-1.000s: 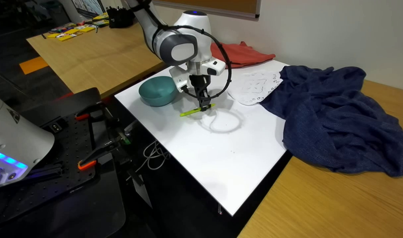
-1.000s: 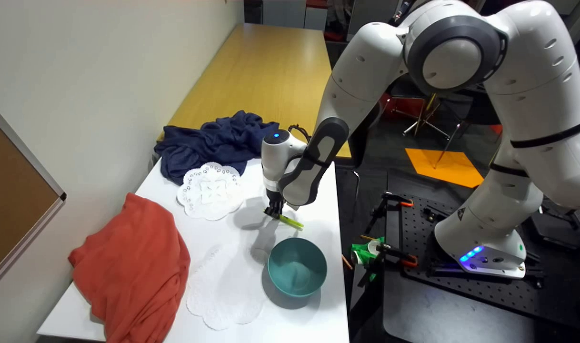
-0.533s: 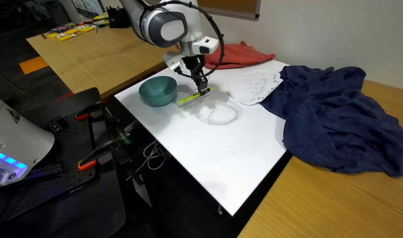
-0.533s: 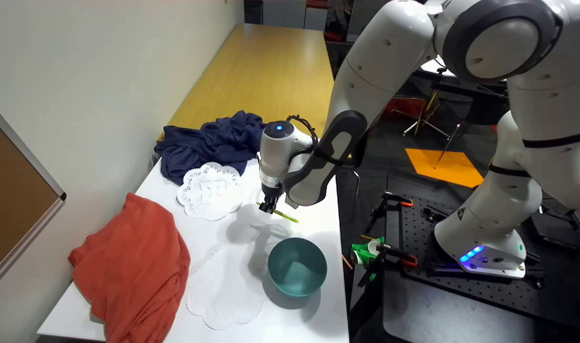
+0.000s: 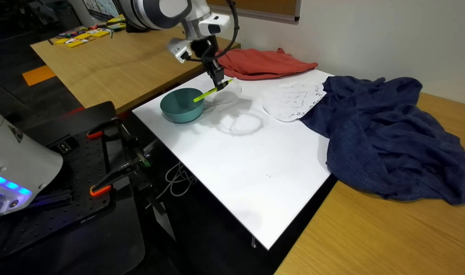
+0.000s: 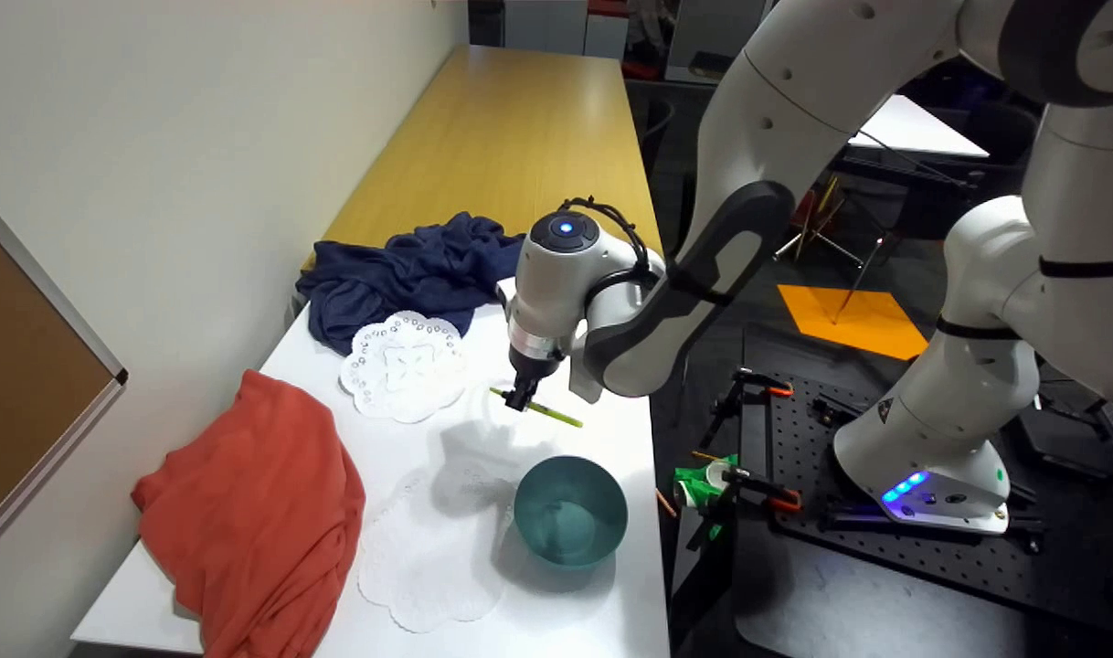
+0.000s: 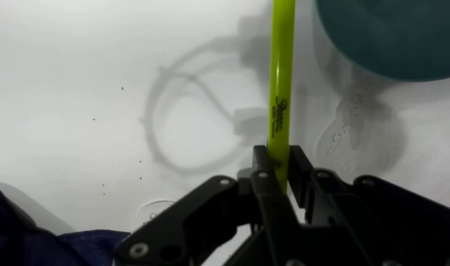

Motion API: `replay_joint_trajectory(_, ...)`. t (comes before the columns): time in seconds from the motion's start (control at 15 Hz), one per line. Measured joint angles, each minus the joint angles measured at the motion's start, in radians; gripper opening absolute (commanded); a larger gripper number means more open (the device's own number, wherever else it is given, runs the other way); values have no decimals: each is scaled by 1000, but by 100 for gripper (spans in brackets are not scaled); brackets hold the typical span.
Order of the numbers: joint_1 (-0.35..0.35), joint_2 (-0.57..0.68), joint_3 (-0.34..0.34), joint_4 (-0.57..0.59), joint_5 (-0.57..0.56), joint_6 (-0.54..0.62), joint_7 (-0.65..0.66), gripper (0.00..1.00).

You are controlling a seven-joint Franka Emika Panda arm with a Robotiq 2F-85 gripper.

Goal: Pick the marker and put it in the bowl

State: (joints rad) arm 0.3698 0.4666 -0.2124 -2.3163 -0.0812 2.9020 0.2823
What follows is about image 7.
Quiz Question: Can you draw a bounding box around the teal bowl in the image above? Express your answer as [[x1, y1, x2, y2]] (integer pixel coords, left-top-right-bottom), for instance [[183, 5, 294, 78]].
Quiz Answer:
[[314, 0, 450, 82]]

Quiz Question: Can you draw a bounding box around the yellow highlighter marker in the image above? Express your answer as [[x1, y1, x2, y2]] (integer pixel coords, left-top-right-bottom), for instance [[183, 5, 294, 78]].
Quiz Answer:
[[266, 0, 296, 194]]

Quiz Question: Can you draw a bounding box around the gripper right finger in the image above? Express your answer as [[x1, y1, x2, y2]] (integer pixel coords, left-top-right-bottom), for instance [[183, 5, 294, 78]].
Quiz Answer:
[[289, 145, 450, 266]]

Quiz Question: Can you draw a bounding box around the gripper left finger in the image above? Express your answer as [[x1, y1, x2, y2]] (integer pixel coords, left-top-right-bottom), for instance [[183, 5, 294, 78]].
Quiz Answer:
[[114, 145, 300, 266]]

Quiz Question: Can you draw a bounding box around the dark blue cloth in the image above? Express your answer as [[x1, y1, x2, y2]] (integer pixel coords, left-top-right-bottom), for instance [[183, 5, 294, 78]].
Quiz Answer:
[[0, 185, 131, 266]]

